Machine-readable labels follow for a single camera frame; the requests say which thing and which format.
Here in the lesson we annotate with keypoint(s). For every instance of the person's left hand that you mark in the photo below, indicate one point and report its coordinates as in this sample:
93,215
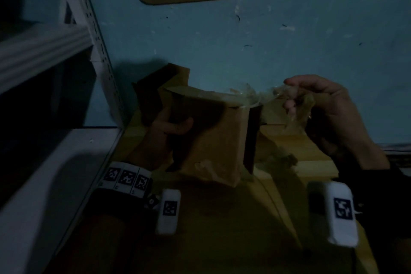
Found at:
157,145

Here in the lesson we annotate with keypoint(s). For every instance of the black wristband with markers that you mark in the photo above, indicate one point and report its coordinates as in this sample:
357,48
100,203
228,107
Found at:
122,190
385,196

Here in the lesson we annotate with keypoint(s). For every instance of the person's left forearm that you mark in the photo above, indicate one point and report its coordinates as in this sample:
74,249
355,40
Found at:
96,248

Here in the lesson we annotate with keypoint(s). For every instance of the black patterned strip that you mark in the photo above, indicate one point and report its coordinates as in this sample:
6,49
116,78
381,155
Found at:
398,155

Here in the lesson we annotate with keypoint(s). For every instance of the white metal shelf rack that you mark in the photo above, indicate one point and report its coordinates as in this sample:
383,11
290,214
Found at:
45,58

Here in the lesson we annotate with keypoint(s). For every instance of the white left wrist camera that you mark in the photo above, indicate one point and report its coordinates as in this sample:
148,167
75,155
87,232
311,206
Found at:
168,211

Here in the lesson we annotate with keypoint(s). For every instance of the person's right hand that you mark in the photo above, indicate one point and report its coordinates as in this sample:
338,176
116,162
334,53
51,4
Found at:
340,123

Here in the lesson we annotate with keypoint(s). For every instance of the black right wristband with markers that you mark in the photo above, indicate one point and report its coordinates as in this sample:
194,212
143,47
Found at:
385,196

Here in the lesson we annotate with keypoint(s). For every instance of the black left wristband with markers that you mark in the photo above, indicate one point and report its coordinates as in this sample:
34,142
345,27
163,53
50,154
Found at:
122,190

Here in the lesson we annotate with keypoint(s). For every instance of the person's right forearm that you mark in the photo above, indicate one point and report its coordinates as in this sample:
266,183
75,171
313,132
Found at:
395,256

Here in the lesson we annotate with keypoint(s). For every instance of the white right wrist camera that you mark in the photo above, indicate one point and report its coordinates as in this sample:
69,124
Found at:
340,212

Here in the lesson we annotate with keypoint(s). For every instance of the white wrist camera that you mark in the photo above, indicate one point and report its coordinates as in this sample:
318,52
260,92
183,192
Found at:
168,211
340,212

